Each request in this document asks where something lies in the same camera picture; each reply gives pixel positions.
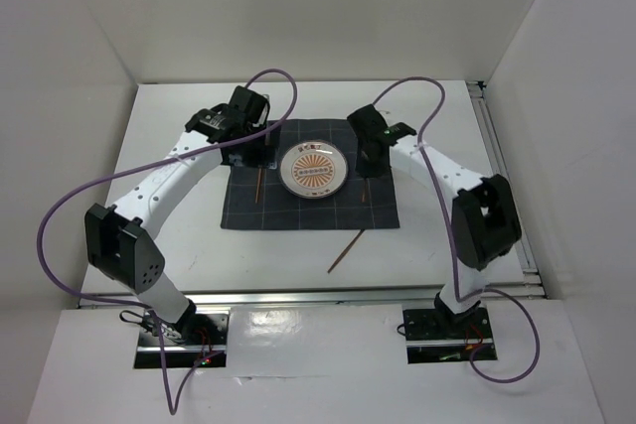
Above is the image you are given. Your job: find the copper fork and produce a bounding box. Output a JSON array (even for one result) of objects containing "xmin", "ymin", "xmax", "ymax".
[{"xmin": 254, "ymin": 168, "xmax": 265, "ymax": 204}]

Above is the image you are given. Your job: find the copper spoon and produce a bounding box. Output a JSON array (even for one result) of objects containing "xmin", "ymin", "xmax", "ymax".
[{"xmin": 361, "ymin": 178, "xmax": 370, "ymax": 205}]

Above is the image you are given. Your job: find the dark grey checked cloth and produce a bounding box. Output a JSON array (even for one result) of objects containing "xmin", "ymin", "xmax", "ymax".
[{"xmin": 221, "ymin": 119, "xmax": 399, "ymax": 231}]

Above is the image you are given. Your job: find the orange sunburst plate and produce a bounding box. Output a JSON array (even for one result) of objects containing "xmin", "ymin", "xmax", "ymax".
[{"xmin": 278, "ymin": 141, "xmax": 349, "ymax": 200}]

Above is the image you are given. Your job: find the copper knife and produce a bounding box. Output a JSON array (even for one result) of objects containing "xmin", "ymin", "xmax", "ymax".
[{"xmin": 327, "ymin": 229, "xmax": 365, "ymax": 274}]

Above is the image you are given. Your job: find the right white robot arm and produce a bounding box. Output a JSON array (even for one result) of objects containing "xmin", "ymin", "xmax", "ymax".
[{"xmin": 347, "ymin": 104, "xmax": 522, "ymax": 337}]

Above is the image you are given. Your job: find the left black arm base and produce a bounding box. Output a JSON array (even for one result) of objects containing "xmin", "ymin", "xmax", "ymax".
[{"xmin": 119, "ymin": 310, "xmax": 230, "ymax": 369}]

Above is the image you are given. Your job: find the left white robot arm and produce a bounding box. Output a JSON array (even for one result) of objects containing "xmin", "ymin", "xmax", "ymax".
[{"xmin": 84, "ymin": 86, "xmax": 279, "ymax": 344}]

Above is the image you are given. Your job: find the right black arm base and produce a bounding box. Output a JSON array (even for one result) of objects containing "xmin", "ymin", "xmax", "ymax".
[{"xmin": 396, "ymin": 306, "xmax": 498, "ymax": 364}]

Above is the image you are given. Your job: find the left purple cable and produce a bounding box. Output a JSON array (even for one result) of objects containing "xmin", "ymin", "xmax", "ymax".
[{"xmin": 38, "ymin": 68, "xmax": 298, "ymax": 417}]

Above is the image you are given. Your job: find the purple cable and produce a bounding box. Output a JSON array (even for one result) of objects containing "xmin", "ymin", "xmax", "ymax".
[
  {"xmin": 372, "ymin": 76, "xmax": 542, "ymax": 384},
  {"xmin": 38, "ymin": 68, "xmax": 298, "ymax": 417}
]

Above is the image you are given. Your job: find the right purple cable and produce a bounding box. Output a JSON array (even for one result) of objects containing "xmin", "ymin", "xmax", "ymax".
[{"xmin": 372, "ymin": 76, "xmax": 542, "ymax": 384}]

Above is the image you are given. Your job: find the front aluminium rail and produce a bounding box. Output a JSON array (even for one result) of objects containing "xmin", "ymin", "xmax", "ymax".
[{"xmin": 78, "ymin": 274, "xmax": 547, "ymax": 308}]

